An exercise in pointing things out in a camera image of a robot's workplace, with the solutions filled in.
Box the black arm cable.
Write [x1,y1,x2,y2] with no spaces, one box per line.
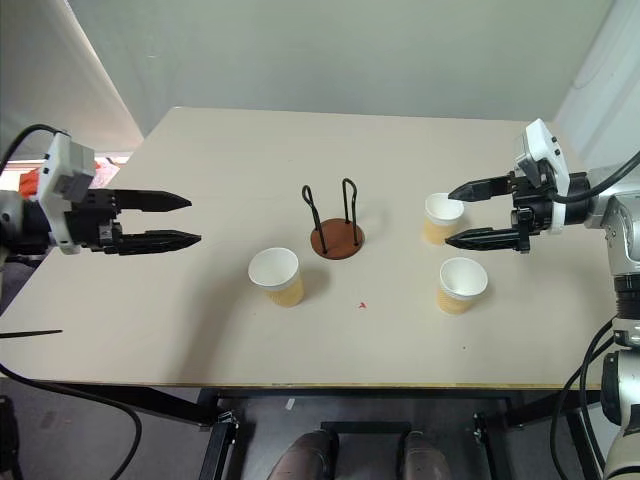
[0,123,70,169]
[551,148,640,204]

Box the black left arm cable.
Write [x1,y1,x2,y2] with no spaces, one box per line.
[0,123,70,169]

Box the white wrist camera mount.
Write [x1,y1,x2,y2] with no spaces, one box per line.
[514,118,572,236]
[36,131,97,256]

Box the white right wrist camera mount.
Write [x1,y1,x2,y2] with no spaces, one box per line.
[514,118,572,236]

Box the black floor cable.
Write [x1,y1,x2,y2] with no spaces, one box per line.
[0,361,145,480]

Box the black metal table frame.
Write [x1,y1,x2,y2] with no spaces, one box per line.
[117,383,607,480]

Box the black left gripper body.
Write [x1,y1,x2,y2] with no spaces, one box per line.
[63,188,125,256]

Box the thin black rod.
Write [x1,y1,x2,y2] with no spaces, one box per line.
[0,329,64,340]

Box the red and white clutter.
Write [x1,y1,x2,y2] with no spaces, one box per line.
[18,156,126,201]

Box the dark rounded shape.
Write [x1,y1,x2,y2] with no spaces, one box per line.
[268,428,341,480]
[401,429,454,480]

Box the brown cup holder stand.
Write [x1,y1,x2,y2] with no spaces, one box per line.
[301,176,367,262]

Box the tan paper cup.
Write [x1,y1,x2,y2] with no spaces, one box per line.
[247,246,305,309]
[422,192,467,247]
[436,256,489,316]

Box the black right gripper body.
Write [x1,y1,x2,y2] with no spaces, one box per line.
[506,168,557,252]

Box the black robot body cable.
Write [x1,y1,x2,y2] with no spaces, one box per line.
[551,316,622,480]

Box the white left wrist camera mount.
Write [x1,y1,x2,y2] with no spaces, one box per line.
[36,131,97,256]

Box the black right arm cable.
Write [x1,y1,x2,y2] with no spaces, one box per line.
[551,148,640,204]

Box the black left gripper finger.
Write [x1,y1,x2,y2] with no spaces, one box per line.
[121,229,203,257]
[114,188,194,213]

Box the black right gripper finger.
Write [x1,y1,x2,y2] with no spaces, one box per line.
[446,175,512,204]
[444,226,522,250]

